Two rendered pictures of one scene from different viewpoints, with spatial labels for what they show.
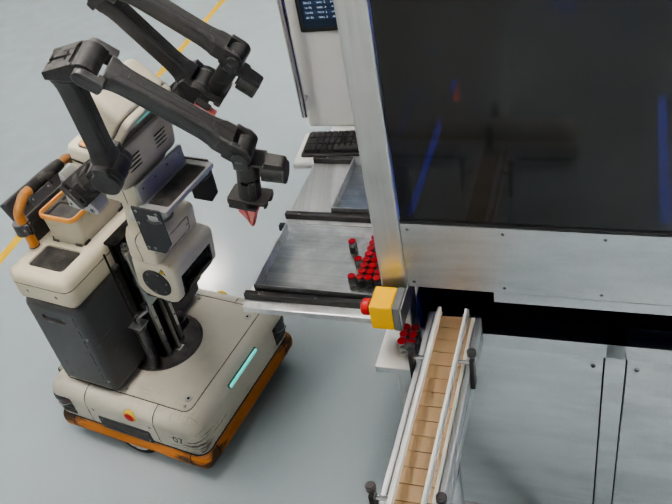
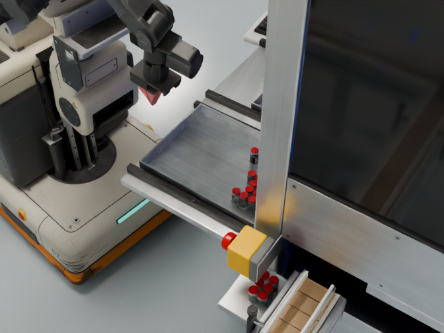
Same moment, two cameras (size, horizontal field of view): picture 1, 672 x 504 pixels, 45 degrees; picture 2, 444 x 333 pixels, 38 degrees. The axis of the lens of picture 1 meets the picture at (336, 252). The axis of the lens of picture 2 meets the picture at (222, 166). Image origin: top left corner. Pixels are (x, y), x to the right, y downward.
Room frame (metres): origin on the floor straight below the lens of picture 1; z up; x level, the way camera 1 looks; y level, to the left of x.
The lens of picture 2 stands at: (0.58, -0.17, 2.10)
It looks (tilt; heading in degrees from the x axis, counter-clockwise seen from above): 48 degrees down; 11
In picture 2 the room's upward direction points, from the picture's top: straight up
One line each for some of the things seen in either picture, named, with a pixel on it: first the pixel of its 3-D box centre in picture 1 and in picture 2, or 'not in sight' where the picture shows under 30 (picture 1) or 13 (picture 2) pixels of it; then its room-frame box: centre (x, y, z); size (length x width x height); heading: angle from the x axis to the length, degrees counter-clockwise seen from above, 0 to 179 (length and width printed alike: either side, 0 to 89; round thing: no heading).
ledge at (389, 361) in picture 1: (409, 351); (260, 299); (1.30, -0.12, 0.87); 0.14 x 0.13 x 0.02; 66
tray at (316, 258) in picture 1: (329, 261); (224, 163); (1.65, 0.02, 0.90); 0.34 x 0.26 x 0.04; 66
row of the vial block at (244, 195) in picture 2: (368, 262); (261, 180); (1.61, -0.08, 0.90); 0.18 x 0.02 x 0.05; 156
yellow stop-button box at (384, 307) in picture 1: (387, 308); (250, 252); (1.33, -0.09, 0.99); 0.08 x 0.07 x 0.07; 66
